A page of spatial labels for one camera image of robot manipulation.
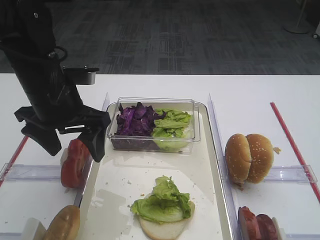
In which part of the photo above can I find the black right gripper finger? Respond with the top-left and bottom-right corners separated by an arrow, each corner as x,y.
78,126 -> 106,162

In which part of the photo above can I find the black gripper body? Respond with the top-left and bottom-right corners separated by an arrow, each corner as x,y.
14,83 -> 111,140

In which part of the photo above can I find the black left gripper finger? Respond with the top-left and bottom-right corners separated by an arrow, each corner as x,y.
21,123 -> 62,156

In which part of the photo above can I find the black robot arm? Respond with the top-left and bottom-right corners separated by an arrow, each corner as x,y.
0,0 -> 111,162

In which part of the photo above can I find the white pusher block tomato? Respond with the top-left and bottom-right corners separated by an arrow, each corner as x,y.
60,148 -> 68,166

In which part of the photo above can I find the remaining red tomato slice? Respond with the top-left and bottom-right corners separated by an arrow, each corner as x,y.
60,156 -> 86,188

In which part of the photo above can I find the green lettuce in box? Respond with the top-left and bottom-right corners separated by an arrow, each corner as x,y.
151,108 -> 192,152

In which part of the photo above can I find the lettuce leaf on bread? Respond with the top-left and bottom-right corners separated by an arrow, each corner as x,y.
130,176 -> 195,224

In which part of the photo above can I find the white bread slice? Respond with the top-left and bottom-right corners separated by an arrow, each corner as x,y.
139,201 -> 195,240

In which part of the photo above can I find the brown bread crumb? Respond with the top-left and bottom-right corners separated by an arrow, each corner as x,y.
273,147 -> 281,155

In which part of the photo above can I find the dark red meat patty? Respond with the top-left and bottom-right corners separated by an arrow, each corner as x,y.
256,214 -> 278,240

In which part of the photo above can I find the white pusher block meat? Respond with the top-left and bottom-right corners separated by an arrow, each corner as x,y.
272,217 -> 287,240

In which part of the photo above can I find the left red strip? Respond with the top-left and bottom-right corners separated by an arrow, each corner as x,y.
0,136 -> 28,187

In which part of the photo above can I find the red strip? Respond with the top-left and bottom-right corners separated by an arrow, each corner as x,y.
270,102 -> 320,201
0,136 -> 28,187

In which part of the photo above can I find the shredded purple cabbage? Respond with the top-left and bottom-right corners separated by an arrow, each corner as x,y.
115,102 -> 167,137

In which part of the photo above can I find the silver metal tray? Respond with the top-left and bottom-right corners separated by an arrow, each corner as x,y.
79,103 -> 233,240

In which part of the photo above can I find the upper left clear crossbar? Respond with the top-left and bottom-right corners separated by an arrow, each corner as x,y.
0,163 -> 61,181

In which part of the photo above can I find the clear crossbar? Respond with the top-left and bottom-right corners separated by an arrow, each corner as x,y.
0,163 -> 61,181
263,165 -> 318,184

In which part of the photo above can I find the clear plastic salad box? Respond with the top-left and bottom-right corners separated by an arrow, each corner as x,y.
106,97 -> 201,154

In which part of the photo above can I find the white pusher block bun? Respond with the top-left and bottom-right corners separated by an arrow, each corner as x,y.
20,217 -> 47,240

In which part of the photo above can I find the golden bun bottom half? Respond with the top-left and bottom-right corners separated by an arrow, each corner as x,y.
43,205 -> 80,240

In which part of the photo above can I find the sesame bun left half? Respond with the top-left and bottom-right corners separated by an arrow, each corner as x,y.
225,133 -> 252,185

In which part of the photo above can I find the sesame bun half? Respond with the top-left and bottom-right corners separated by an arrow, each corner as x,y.
225,133 -> 252,185
246,133 -> 274,184

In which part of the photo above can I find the sesame bun right half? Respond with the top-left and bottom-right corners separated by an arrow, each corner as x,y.
246,133 -> 274,184

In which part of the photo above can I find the bacon slice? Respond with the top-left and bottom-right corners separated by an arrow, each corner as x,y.
238,206 -> 262,240

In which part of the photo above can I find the right red strip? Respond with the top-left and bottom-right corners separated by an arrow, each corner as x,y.
270,102 -> 320,201

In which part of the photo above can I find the upper right clear crossbar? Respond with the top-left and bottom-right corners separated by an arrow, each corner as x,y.
263,165 -> 318,184

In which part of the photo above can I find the white stand base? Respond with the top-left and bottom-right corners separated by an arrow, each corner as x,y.
282,0 -> 310,35

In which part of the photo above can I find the white caster wheel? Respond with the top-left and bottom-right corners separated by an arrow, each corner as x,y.
311,33 -> 320,39

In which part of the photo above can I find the left clear long rail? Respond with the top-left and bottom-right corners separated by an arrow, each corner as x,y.
73,92 -> 110,208

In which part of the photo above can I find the clear long rail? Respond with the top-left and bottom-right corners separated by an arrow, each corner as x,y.
207,94 -> 243,240
73,92 -> 110,208

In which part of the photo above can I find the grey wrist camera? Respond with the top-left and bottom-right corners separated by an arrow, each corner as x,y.
62,65 -> 100,85

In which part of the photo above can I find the right clear long rail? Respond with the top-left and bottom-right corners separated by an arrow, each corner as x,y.
207,94 -> 243,240

